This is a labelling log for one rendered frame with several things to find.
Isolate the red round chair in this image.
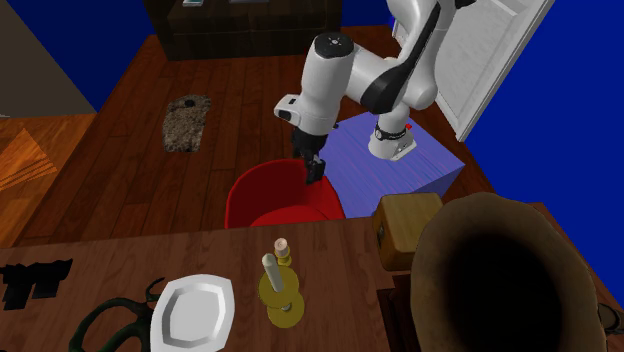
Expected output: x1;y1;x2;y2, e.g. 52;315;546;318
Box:
224;158;348;230

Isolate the blue robot stand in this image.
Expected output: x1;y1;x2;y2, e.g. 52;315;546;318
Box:
315;110;466;220

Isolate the brown fur rug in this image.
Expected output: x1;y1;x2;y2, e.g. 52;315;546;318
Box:
161;93;213;154

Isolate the dark wooden cabinet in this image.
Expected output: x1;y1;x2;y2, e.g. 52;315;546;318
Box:
142;0;344;63

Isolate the light wooden box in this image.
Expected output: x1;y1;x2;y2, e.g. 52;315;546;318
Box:
372;191;445;273

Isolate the tall white candle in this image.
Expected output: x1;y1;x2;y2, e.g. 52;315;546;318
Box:
261;252;286;294

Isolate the yellow brass candle holder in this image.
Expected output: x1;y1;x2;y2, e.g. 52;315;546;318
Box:
256;245;306;329

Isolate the white panel door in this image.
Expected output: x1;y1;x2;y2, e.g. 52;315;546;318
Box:
391;0;557;144

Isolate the white octagonal plate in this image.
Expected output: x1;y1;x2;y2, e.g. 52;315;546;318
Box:
148;273;237;352

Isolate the large brown horn-shaped vessel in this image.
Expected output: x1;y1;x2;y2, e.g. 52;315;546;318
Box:
408;190;611;352

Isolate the dark green curved figure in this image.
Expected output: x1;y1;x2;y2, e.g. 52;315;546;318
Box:
67;277;167;352

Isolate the black blocky object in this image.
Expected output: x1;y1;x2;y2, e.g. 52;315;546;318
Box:
0;258;75;312

